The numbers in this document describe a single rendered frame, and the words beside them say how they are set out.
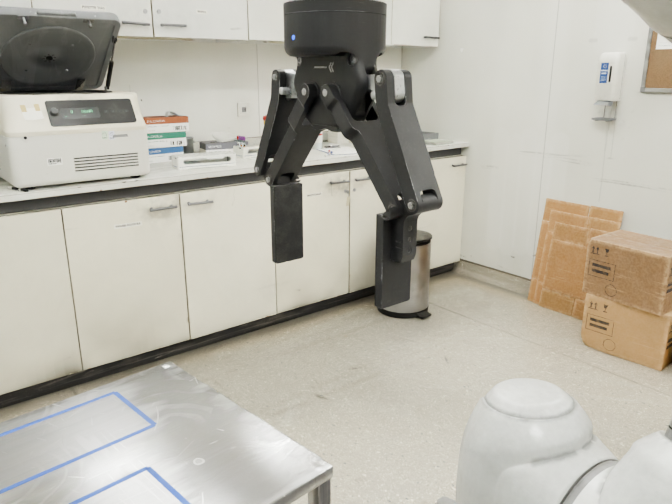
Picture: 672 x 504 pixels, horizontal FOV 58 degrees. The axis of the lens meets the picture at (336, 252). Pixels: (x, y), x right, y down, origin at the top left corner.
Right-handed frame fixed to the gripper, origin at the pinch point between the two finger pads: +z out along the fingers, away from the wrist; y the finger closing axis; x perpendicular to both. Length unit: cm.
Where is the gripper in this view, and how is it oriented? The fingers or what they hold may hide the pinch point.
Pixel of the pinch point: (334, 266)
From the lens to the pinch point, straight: 49.4
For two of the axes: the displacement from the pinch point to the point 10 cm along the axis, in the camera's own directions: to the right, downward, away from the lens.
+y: -6.3, -2.3, 7.4
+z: 0.0, 9.6, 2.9
